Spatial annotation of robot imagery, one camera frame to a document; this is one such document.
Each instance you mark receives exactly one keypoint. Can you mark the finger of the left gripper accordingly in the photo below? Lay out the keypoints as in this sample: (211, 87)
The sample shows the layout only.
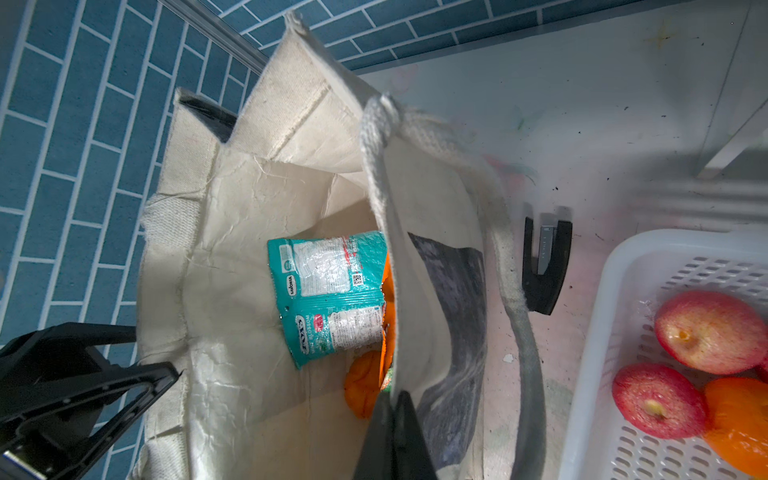
(64, 404)

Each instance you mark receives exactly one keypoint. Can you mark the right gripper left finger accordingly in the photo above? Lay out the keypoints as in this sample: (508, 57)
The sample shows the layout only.
(376, 459)

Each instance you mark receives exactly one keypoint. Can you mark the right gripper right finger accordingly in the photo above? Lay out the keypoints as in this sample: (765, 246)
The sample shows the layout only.
(410, 453)

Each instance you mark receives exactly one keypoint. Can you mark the orange pumpkin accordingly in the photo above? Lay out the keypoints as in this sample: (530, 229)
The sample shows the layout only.
(362, 384)

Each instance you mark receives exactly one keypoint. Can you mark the green Fox's candy bag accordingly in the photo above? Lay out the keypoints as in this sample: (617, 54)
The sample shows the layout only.
(328, 292)

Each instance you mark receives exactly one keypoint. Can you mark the beige canvas tote bag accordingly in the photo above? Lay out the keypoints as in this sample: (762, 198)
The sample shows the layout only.
(317, 153)

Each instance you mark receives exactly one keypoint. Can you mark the orange Fox's candy bag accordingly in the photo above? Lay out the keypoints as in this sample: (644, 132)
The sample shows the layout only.
(388, 328)

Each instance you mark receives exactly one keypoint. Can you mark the red apple back left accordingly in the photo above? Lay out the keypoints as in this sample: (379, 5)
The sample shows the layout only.
(659, 401)

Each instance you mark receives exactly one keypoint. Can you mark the red apple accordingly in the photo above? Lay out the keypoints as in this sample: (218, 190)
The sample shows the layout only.
(659, 401)
(712, 332)

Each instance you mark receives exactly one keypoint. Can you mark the white plastic fruit basket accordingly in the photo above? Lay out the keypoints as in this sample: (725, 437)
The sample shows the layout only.
(638, 277)

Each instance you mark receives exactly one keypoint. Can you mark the red apple back middle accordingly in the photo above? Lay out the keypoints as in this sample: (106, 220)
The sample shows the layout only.
(712, 332)

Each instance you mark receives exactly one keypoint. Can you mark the small orange tangerine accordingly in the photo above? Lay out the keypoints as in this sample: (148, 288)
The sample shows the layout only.
(737, 423)

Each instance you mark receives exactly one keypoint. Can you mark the white wire shelf rack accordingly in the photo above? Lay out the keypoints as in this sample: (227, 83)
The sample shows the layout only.
(749, 133)

